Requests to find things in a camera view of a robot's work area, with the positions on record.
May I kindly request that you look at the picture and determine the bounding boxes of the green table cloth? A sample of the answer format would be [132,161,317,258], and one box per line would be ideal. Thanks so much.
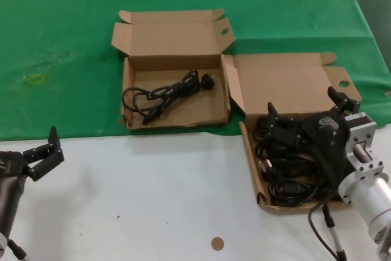
[0,0,391,141]

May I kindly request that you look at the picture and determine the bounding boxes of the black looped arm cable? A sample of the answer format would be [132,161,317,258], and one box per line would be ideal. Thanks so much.
[308,192,340,259]

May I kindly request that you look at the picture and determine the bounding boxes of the cardboard box with oval hole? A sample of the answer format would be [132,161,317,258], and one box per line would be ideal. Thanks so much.
[110,8,235,130]

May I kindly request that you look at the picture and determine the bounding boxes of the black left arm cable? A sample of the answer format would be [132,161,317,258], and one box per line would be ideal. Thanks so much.
[7,238,29,261]

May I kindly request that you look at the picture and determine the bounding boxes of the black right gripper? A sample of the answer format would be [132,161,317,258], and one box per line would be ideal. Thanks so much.
[267,86,362,187]

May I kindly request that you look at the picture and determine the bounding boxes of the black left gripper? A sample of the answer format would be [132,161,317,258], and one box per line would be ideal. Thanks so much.
[0,125,66,182]

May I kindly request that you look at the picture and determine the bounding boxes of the yellow green ring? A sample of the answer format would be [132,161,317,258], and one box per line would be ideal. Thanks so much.
[28,73,47,86]

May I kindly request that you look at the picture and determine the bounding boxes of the black power cable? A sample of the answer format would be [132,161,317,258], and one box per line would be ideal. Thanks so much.
[255,117,321,166]
[122,69,216,126]
[259,153,340,207]

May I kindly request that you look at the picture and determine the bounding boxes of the silver tipped connector cable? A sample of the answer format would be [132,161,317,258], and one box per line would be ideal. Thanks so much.
[322,205,348,261]

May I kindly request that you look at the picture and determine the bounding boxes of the cardboard box with round hole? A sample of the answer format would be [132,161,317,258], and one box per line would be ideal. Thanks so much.
[221,52,363,215]

